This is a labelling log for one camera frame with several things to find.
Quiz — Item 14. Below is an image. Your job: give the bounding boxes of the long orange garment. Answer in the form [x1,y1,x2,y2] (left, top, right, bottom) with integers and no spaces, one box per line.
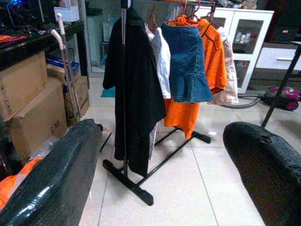
[164,14,200,140]

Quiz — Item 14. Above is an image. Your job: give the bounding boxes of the large cardboard box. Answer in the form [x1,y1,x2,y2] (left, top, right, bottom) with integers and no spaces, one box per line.
[4,77,69,161]

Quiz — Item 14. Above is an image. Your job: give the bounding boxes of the blue box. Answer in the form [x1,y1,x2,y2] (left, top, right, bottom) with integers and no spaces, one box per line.
[46,56,80,78]

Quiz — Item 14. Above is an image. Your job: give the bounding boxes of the small white box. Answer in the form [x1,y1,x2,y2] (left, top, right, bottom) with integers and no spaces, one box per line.
[53,6,80,23]

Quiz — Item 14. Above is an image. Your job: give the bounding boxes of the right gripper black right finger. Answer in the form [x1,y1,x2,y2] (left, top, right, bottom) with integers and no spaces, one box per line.
[222,121,301,226]

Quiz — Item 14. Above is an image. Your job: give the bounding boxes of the plain cardboard box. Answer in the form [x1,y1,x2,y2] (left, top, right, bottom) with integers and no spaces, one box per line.
[0,50,49,122]

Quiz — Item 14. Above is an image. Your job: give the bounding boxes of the white glass door cabinet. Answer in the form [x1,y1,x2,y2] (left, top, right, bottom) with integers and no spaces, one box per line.
[191,6,276,95]

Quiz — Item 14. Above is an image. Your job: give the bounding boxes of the beige trousers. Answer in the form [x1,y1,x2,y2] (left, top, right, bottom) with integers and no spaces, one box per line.
[206,26,239,105]

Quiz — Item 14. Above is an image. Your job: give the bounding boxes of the grey pole straight white handle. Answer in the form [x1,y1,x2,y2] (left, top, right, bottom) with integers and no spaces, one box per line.
[55,13,82,118]

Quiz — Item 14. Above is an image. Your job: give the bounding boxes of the orange cloth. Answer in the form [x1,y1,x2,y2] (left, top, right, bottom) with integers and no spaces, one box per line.
[0,157,44,210]

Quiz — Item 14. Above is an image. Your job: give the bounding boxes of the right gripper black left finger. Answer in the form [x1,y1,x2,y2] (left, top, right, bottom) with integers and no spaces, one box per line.
[0,119,103,226]

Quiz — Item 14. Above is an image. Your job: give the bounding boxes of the metal clothes rack black base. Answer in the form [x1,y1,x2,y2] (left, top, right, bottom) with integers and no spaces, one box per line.
[103,0,216,207]

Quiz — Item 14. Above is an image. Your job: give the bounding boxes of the clear plastic bag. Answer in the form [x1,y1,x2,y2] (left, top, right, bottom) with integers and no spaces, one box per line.
[30,136,59,158]

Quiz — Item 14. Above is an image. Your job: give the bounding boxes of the grey vacuum hose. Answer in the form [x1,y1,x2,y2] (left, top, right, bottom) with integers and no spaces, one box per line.
[221,93,265,109]

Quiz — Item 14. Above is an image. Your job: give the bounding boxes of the grey pole curved white handle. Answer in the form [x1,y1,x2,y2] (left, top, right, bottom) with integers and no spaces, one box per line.
[50,28,79,125]

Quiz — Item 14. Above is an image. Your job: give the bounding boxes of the white low cabinet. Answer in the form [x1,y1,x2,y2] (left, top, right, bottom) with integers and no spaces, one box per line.
[249,46,301,81]

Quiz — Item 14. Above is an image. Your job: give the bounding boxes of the black garment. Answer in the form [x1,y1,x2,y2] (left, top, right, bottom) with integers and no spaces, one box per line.
[103,7,167,177]

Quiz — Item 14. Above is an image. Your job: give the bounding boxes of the glass sliding door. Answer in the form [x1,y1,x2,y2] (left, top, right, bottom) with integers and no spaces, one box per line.
[86,0,123,73]

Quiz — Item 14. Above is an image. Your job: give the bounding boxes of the red wire clothes hanger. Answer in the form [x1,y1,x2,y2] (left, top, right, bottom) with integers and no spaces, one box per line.
[202,2,221,28]
[144,6,160,31]
[188,0,202,23]

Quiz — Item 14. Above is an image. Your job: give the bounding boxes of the pink black vacuum cleaner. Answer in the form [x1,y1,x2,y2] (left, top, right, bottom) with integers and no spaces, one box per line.
[261,86,301,111]

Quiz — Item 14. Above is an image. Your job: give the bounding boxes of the white shirt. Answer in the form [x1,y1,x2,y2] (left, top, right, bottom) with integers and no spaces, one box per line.
[144,22,172,162]

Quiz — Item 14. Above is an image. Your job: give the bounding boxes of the teal floor mat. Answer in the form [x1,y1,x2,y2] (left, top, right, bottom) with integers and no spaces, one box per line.
[100,87,116,98]

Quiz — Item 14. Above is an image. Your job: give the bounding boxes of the orange shirt black trim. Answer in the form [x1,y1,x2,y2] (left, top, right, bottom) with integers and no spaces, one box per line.
[197,18,228,94]

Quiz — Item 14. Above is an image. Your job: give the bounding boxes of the blue denim skirt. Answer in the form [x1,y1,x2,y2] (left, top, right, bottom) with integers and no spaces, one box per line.
[160,22,214,104]

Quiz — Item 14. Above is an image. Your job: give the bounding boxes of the black slanted metal leg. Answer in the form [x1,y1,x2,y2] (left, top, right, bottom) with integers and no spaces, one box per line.
[261,40,301,128]

